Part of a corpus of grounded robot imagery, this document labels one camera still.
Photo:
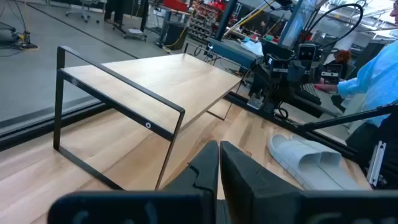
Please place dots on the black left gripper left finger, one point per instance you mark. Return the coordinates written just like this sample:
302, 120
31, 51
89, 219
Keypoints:
205, 168

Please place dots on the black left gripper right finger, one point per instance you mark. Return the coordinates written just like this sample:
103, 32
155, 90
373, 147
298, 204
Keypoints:
245, 186

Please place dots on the light grey slide sandal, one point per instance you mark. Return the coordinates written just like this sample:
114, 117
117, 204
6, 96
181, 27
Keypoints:
292, 161
339, 174

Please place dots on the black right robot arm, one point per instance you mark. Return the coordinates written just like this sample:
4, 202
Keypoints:
264, 81

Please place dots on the backlit computer keyboard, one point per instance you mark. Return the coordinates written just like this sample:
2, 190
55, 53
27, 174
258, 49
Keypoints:
311, 93

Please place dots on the person's hand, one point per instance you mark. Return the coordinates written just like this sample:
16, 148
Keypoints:
326, 88

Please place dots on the grey desk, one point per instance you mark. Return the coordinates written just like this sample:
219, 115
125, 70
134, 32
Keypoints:
323, 104

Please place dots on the person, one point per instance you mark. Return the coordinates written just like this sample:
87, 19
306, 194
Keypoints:
343, 56
113, 9
376, 81

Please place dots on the tilted computer monitor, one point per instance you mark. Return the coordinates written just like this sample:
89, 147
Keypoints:
292, 25

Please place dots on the black support strut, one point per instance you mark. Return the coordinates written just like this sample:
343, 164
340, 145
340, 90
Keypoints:
348, 118

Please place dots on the blue workbench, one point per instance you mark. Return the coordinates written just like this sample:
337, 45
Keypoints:
230, 51

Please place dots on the dark blue column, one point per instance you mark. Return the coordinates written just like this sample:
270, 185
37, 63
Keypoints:
225, 18

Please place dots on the parts bin rack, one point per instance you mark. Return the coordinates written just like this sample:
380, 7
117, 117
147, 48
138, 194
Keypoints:
202, 21

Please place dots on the silver aluminium extrusion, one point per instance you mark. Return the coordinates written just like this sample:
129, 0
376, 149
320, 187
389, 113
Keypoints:
376, 165

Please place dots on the black cabinet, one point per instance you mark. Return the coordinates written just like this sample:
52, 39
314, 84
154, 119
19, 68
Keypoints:
174, 35

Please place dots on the red storage bin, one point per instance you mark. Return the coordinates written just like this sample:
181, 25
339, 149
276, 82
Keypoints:
175, 4

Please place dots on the grey platform cart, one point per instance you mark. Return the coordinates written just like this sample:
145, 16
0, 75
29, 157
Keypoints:
135, 33

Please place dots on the grey office chair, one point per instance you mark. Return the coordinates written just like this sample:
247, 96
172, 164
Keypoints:
83, 11

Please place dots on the black floor equipment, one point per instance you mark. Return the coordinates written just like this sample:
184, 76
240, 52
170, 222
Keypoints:
15, 37

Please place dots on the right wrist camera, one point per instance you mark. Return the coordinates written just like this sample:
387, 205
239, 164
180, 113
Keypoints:
306, 51

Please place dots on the wooden shelf with black frame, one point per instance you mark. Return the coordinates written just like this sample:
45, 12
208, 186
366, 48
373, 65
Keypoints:
155, 84

